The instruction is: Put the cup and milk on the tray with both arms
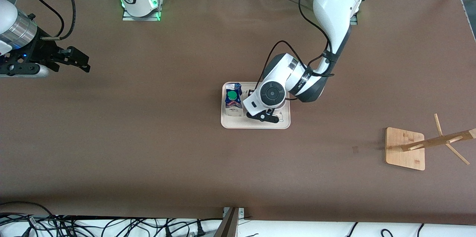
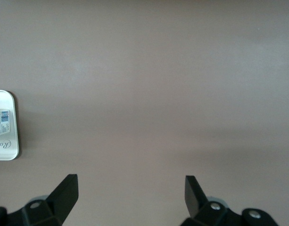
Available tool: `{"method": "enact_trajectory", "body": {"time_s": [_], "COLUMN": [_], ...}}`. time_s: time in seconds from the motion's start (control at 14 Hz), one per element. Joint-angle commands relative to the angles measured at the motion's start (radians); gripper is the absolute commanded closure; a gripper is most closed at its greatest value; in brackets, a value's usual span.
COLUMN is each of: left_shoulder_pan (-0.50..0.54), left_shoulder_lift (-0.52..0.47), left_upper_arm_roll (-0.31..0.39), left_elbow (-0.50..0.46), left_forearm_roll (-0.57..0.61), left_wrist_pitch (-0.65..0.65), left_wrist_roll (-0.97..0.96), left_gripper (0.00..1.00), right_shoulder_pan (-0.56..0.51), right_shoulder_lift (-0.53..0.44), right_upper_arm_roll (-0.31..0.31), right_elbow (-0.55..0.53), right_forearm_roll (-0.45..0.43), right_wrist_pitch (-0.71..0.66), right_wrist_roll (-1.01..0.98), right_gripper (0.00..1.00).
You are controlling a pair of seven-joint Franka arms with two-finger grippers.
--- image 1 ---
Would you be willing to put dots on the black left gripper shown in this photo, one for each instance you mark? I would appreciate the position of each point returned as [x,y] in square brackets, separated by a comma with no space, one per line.
[250,91]

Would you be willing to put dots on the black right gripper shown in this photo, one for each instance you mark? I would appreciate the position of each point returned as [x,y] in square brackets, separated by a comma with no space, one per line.
[38,51]

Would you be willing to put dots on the blue milk carton green cap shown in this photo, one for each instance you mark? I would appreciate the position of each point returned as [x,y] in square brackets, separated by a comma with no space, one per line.
[233,103]

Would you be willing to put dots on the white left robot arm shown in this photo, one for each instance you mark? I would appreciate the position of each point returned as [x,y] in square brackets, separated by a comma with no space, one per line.
[334,2]

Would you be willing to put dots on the cream tray with bunny print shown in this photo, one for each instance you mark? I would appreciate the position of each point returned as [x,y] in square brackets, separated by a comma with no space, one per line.
[230,123]

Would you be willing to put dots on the dark metal bar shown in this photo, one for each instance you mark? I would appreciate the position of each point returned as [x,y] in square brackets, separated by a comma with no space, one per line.
[227,226]

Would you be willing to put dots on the wooden mug stand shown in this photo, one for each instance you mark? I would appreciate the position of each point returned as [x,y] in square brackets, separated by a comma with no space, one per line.
[403,155]

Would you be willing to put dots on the silver metal bracket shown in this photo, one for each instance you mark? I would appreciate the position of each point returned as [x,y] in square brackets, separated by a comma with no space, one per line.
[241,213]

